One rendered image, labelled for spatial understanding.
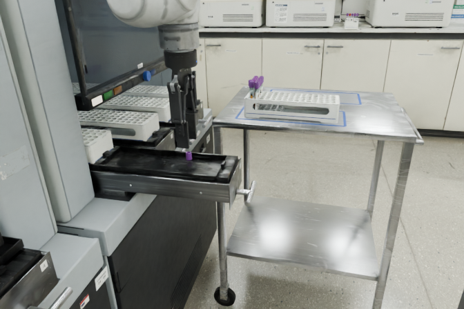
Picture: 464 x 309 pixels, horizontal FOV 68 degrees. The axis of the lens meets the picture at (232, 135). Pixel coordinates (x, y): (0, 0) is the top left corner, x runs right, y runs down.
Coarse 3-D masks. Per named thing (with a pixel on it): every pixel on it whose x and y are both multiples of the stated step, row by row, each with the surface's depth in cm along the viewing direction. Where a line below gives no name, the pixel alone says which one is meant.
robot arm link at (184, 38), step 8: (184, 24) 73; (192, 24) 74; (160, 32) 75; (168, 32) 73; (176, 32) 73; (184, 32) 73; (192, 32) 74; (160, 40) 76; (168, 40) 74; (176, 40) 74; (184, 40) 74; (192, 40) 75; (168, 48) 75; (176, 48) 74; (184, 48) 75; (192, 48) 76
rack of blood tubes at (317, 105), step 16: (272, 96) 113; (288, 96) 112; (304, 96) 113; (320, 96) 112; (336, 96) 111; (256, 112) 111; (272, 112) 110; (288, 112) 109; (304, 112) 114; (320, 112) 114; (336, 112) 105
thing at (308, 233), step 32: (352, 96) 132; (384, 96) 131; (256, 128) 107; (288, 128) 104; (320, 128) 102; (352, 128) 102; (384, 128) 101; (224, 224) 127; (256, 224) 147; (288, 224) 147; (320, 224) 146; (352, 224) 146; (224, 256) 131; (256, 256) 130; (288, 256) 129; (320, 256) 129; (352, 256) 128; (384, 256) 113; (224, 288) 138; (384, 288) 118
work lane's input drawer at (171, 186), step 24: (96, 168) 85; (120, 168) 83; (144, 168) 85; (168, 168) 85; (192, 168) 85; (216, 168) 84; (240, 168) 89; (144, 192) 83; (168, 192) 81; (192, 192) 80; (216, 192) 78; (240, 192) 84
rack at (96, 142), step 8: (88, 136) 90; (96, 136) 89; (104, 136) 89; (88, 144) 84; (96, 144) 86; (104, 144) 90; (112, 144) 93; (88, 152) 84; (96, 152) 86; (88, 160) 85; (96, 160) 86
